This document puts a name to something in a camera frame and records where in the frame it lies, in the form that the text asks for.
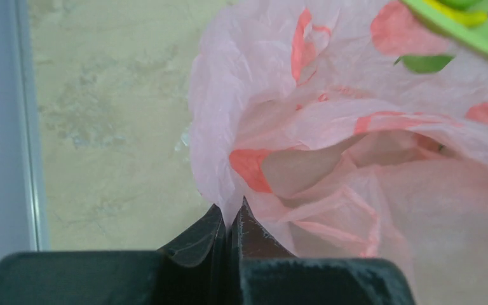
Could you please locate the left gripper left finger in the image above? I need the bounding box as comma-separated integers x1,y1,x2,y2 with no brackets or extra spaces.
0,206,225,304

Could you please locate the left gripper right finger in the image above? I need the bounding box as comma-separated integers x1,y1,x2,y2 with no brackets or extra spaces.
227,200,415,305

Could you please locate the pink plastic bag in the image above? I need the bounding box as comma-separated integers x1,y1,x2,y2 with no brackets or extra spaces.
189,1,488,304

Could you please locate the yellow fake banana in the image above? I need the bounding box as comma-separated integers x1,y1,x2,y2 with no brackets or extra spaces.
424,0,488,28

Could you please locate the green fake leaf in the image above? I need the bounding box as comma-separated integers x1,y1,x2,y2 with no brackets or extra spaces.
439,0,481,10

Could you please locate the green plastic tray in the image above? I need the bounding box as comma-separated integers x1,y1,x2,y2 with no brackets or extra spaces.
403,0,488,56

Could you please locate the aluminium frame rail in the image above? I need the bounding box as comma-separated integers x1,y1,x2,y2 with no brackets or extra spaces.
11,1,51,251

